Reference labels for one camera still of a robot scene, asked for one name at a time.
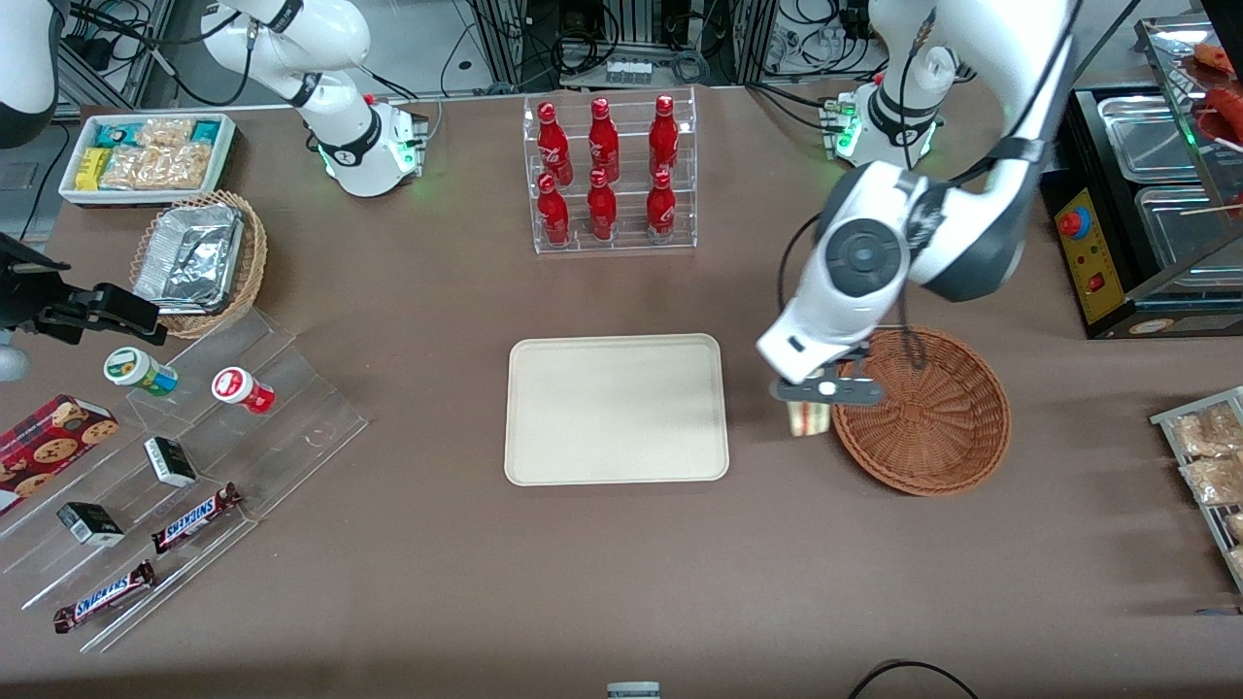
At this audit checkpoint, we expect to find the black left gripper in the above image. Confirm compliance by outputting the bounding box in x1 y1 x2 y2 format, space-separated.
771 340 886 408

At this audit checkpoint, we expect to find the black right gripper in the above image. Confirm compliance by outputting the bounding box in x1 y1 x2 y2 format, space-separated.
0 235 168 347

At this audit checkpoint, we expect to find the sandwich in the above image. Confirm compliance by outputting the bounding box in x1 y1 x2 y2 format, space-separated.
786 400 833 439

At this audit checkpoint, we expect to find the brown wicker basket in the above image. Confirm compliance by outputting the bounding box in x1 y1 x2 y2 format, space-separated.
831 324 1013 498

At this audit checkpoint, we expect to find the light wicker basket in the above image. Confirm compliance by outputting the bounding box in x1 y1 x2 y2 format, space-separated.
130 189 269 340

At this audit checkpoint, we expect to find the cream plastic tray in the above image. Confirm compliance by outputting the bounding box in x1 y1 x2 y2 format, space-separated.
504 333 731 486

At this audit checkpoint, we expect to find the tray of packaged snacks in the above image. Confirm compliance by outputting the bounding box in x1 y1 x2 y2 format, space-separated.
1150 385 1243 594

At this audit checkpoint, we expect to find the green lid snack cup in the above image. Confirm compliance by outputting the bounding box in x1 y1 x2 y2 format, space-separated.
103 346 180 398

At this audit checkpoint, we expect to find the red chocolate chip cookie box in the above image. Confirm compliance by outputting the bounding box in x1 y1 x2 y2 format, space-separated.
0 393 120 516

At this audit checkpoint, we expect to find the red lid snack cup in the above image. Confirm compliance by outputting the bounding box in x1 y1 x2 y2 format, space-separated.
212 366 276 416

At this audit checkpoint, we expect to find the small dark green box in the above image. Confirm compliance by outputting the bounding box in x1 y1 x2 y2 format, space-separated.
144 436 199 489
56 501 126 548

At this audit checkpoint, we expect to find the clear snack bag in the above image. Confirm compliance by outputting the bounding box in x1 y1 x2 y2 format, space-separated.
100 144 211 192
1169 402 1243 459
135 116 196 150
1179 455 1243 508

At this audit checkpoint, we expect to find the white snack bin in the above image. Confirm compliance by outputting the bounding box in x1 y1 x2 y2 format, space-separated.
58 112 240 211

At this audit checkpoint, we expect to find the clear acrylic stepped display stand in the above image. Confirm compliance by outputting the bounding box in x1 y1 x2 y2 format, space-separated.
0 306 371 654

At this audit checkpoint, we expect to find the Snickers chocolate bar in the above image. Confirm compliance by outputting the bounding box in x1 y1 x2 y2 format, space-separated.
152 483 245 555
53 560 157 635

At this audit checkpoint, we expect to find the clear acrylic bottle rack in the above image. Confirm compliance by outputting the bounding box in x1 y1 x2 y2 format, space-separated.
521 85 699 256

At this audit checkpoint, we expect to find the red cola bottle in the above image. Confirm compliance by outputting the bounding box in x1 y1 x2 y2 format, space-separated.
536 173 572 247
588 97 622 182
648 94 681 179
536 101 575 187
586 168 620 242
645 167 678 240

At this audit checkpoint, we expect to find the black food warmer cabinet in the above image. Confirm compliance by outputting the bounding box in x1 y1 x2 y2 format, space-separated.
1043 14 1243 342

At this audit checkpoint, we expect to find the steel food pan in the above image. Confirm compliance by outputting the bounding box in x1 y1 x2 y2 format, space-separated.
1134 183 1243 275
1096 94 1207 185

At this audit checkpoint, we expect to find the black cable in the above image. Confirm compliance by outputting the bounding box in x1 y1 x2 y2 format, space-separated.
848 659 979 699

